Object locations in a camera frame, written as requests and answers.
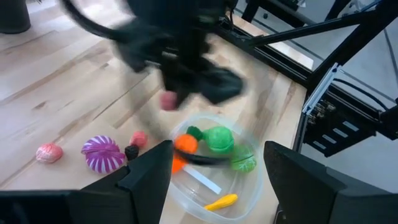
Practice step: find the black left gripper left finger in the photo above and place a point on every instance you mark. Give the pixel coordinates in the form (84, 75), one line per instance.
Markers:
(146, 180)

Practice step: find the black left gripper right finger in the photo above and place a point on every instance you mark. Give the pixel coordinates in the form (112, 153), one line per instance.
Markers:
(298, 186)

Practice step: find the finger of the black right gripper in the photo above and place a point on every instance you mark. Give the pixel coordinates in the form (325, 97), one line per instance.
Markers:
(174, 81)
(220, 85)

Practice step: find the orange toy carrot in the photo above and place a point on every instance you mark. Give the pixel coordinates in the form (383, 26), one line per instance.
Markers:
(186, 143)

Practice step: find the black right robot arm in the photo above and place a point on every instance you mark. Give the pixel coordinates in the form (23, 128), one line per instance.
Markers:
(174, 9)

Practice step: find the clear plastic tupperware container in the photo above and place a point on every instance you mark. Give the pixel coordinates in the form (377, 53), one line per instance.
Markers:
(199, 199)

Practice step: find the black toy blackberry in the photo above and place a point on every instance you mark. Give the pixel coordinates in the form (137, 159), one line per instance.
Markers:
(131, 152)

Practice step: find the purple white striped toy cabbage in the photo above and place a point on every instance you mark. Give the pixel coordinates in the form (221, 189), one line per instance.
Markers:
(102, 154)

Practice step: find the green toy bell pepper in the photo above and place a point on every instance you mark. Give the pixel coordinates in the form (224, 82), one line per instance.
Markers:
(219, 139)

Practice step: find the black slim toy vegetable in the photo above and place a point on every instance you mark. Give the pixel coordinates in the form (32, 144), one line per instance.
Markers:
(202, 159)

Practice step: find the green toy lettuce leaf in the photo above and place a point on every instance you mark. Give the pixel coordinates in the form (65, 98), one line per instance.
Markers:
(244, 159)

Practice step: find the black connector box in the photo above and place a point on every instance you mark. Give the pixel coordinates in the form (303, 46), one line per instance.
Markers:
(339, 127)

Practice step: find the silver aluminium extrusion bar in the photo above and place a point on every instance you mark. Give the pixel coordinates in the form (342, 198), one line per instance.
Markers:
(320, 88)

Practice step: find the black round pot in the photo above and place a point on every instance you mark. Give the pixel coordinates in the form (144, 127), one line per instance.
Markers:
(14, 15)

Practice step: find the black metal table frame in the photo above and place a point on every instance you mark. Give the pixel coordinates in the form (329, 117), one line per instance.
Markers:
(311, 31)

